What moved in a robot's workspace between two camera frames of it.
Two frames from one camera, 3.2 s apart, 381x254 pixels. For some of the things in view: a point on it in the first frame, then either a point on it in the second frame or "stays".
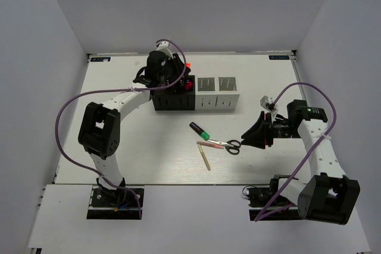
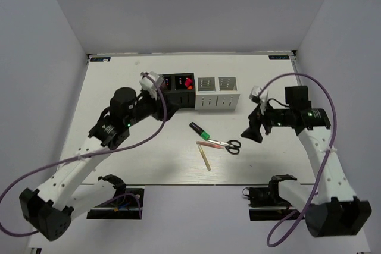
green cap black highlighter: x=198 y=131 stays
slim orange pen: x=210 y=144 stays
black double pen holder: x=178 y=96 stays
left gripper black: x=177 y=62 -> x=158 y=104
